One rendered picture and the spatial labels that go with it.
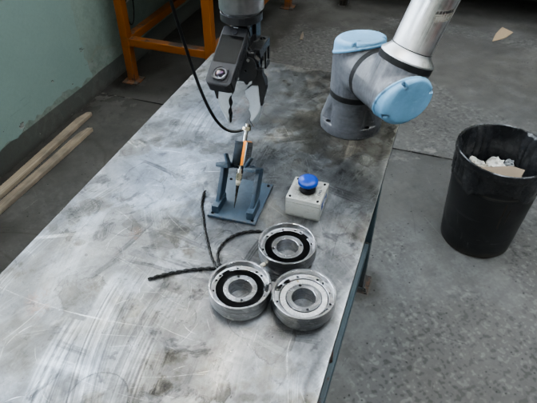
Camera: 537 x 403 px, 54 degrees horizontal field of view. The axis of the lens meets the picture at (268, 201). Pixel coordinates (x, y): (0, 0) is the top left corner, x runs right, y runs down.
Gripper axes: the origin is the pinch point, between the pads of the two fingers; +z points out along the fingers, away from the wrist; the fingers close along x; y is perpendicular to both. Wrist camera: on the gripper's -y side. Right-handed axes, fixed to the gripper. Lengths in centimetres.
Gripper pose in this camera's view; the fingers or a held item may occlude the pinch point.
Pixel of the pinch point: (240, 120)
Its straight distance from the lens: 100.2
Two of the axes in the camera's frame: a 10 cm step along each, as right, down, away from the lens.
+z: -0.1, 7.6, 6.5
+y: 2.8, -6.3, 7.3
